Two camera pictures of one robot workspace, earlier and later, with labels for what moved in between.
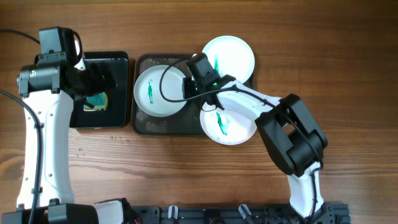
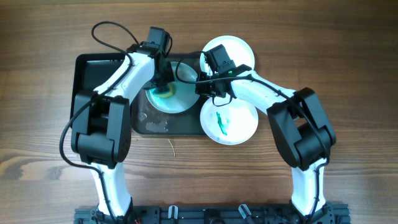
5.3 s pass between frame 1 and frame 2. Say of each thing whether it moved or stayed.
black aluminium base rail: stayed
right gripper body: moved
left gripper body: moved
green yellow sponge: moved
